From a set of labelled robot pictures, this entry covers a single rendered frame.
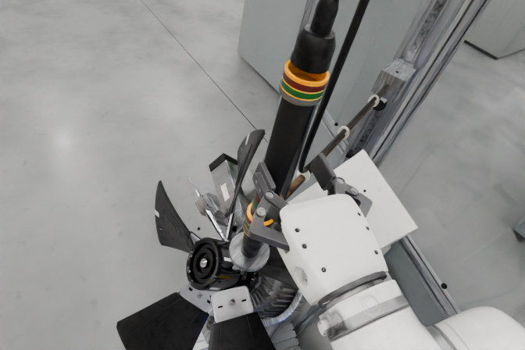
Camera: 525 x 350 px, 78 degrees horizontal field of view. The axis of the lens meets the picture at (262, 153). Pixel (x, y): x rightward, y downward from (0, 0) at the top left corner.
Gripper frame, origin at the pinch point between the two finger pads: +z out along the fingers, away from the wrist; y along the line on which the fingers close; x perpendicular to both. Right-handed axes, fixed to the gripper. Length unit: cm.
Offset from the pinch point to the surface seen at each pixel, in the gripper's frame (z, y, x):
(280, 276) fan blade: -4.5, 6.8, -31.0
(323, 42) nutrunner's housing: 0.5, -3.5, 18.0
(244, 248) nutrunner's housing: -1.5, -2.6, -18.8
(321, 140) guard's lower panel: 65, 78, -79
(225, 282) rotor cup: 1.2, -0.4, -44.4
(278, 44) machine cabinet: 223, 137, -126
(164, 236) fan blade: 27, -8, -69
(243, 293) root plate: -1.7, 3.6, -46.9
